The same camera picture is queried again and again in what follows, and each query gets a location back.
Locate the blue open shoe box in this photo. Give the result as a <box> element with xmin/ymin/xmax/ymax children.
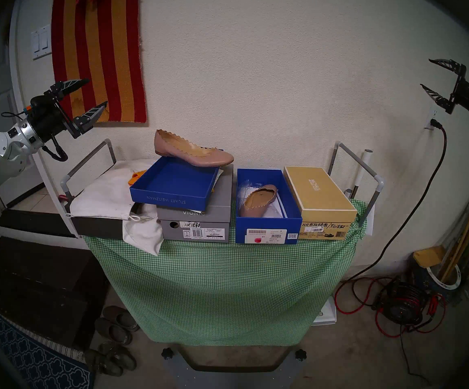
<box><xmin>236</xmin><ymin>168</ymin><xmax>303</xmax><ymax>245</ymax></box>

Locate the black shoe box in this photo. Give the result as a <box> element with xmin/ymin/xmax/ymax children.
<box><xmin>69</xmin><ymin>202</ymin><xmax>158</xmax><ymax>240</ymax></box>

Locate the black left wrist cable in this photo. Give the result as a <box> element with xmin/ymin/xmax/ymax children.
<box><xmin>40</xmin><ymin>143</ymin><xmax>69</xmax><ymax>162</ymax></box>

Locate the red extension cord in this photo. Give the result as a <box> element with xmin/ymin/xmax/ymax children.
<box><xmin>334</xmin><ymin>277</ymin><xmax>448</xmax><ymax>339</ymax></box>

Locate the beige scalloped shoe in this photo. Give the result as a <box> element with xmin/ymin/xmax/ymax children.
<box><xmin>154</xmin><ymin>129</ymin><xmax>235</xmax><ymax>168</ymax></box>
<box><xmin>239</xmin><ymin>184</ymin><xmax>279</xmax><ymax>218</ymax></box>

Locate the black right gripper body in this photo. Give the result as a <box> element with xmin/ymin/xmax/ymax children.
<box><xmin>447</xmin><ymin>70</ymin><xmax>469</xmax><ymax>114</ymax></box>

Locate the brown slipper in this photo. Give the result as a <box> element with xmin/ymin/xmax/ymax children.
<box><xmin>95</xmin><ymin>317</ymin><xmax>133</xmax><ymax>346</ymax></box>
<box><xmin>103</xmin><ymin>305</ymin><xmax>140</xmax><ymax>332</ymax></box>

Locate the white paper sheet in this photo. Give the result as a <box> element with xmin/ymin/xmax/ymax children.
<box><xmin>210</xmin><ymin>167</ymin><xmax>225</xmax><ymax>192</ymax></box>

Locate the grey closed shoe box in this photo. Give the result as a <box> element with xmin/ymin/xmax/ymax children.
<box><xmin>155</xmin><ymin>164</ymin><xmax>234</xmax><ymax>244</ymax></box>

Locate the green checkered table cloth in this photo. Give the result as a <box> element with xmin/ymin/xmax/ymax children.
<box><xmin>82</xmin><ymin>200</ymin><xmax>368</xmax><ymax>347</ymax></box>

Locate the burlap american flag banner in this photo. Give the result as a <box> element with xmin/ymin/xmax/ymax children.
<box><xmin>51</xmin><ymin>0</ymin><xmax>148</xmax><ymax>124</ymax></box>

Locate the white cloth dust bag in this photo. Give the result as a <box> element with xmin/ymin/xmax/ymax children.
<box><xmin>66</xmin><ymin>159</ymin><xmax>165</xmax><ymax>257</ymax></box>

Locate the white plastic tube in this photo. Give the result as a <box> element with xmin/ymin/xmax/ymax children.
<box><xmin>350</xmin><ymin>149</ymin><xmax>374</xmax><ymax>200</ymax></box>

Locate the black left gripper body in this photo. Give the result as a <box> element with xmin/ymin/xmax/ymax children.
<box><xmin>30</xmin><ymin>95</ymin><xmax>76</xmax><ymax>143</ymax></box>

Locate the blue bucket white rim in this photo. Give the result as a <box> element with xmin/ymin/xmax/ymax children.
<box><xmin>411</xmin><ymin>263</ymin><xmax>462</xmax><ymax>299</ymax></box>

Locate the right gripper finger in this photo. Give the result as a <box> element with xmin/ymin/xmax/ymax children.
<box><xmin>420</xmin><ymin>83</ymin><xmax>456</xmax><ymax>114</ymax></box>
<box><xmin>428</xmin><ymin>58</ymin><xmax>467</xmax><ymax>77</ymax></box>

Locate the tan cardboard piece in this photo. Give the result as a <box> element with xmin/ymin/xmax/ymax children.
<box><xmin>413</xmin><ymin>246</ymin><xmax>447</xmax><ymax>269</ymax></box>

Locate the black door step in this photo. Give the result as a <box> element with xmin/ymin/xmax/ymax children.
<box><xmin>0</xmin><ymin>209</ymin><xmax>77</xmax><ymax>238</ymax></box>

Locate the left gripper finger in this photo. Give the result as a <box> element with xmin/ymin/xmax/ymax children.
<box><xmin>43</xmin><ymin>79</ymin><xmax>91</xmax><ymax>105</ymax></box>
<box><xmin>69</xmin><ymin>101</ymin><xmax>108</xmax><ymax>139</ymax></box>

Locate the white wall light switch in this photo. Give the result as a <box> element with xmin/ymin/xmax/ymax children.
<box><xmin>31</xmin><ymin>24</ymin><xmax>52</xmax><ymax>60</ymax></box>

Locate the blue shoe box lid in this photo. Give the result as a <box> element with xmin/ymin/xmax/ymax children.
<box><xmin>130</xmin><ymin>155</ymin><xmax>224</xmax><ymax>212</ymax></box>

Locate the tan closed shoe box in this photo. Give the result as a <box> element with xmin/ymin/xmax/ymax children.
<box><xmin>283</xmin><ymin>166</ymin><xmax>359</xmax><ymax>241</ymax></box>

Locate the dark strap sandal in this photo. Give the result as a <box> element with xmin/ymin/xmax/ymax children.
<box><xmin>98</xmin><ymin>342</ymin><xmax>138</xmax><ymax>371</ymax></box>
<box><xmin>84</xmin><ymin>349</ymin><xmax>123</xmax><ymax>377</ymax></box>

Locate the black cord reel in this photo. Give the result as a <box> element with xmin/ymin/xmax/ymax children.
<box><xmin>374</xmin><ymin>281</ymin><xmax>432</xmax><ymax>326</ymax></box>

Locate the white flat box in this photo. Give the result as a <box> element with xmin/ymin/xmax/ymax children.
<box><xmin>312</xmin><ymin>297</ymin><xmax>337</xmax><ymax>326</ymax></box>

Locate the dark wooden chest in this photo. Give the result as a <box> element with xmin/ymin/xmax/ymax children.
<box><xmin>0</xmin><ymin>236</ymin><xmax>109</xmax><ymax>350</ymax></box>

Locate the dark wall power cable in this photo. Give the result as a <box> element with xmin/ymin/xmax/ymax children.
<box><xmin>342</xmin><ymin>119</ymin><xmax>449</xmax><ymax>281</ymax></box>

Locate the blue patterned rug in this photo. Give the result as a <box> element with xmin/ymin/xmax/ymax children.
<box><xmin>0</xmin><ymin>307</ymin><xmax>95</xmax><ymax>389</ymax></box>

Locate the grey cart base frame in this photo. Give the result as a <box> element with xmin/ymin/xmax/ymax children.
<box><xmin>164</xmin><ymin>344</ymin><xmax>306</xmax><ymax>389</ymax></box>

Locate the wooden sticks bundle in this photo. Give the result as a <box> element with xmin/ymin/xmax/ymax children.
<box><xmin>439</xmin><ymin>169</ymin><xmax>469</xmax><ymax>281</ymax></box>

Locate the grey pipe cart rail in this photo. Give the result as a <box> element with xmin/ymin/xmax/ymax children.
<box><xmin>327</xmin><ymin>140</ymin><xmax>385</xmax><ymax>227</ymax></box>
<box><xmin>59</xmin><ymin>138</ymin><xmax>117</xmax><ymax>206</ymax></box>

